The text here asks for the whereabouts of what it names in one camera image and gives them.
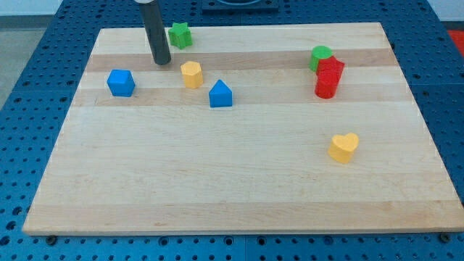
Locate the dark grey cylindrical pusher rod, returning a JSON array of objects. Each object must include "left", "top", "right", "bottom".
[{"left": 136, "top": 0, "right": 171, "bottom": 65}]

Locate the green star block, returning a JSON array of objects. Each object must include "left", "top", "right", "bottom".
[{"left": 168, "top": 22, "right": 193, "bottom": 49}]

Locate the yellow hexagon block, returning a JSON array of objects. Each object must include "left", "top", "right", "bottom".
[{"left": 181, "top": 61, "right": 204, "bottom": 88}]

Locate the blue cube block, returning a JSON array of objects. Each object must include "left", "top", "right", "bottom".
[{"left": 107, "top": 69, "right": 136, "bottom": 97}]

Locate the blue triangle house block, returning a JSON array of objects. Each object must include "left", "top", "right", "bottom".
[{"left": 209, "top": 80, "right": 233, "bottom": 108}]

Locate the light wooden board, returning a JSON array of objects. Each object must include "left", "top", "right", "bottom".
[{"left": 23, "top": 22, "right": 463, "bottom": 236}]

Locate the green cylinder block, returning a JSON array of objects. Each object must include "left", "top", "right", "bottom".
[{"left": 308, "top": 46, "right": 333, "bottom": 72}]

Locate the red pentagon block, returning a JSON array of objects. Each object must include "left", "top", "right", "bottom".
[{"left": 316, "top": 56, "right": 345, "bottom": 81}]

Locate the red cylinder block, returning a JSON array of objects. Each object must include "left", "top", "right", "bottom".
[{"left": 315, "top": 70, "right": 340, "bottom": 99}]

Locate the yellow heart block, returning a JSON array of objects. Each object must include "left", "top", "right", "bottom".
[{"left": 328, "top": 133, "right": 360, "bottom": 164}]

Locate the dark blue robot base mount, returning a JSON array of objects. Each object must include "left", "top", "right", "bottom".
[{"left": 201, "top": 0, "right": 279, "bottom": 13}]

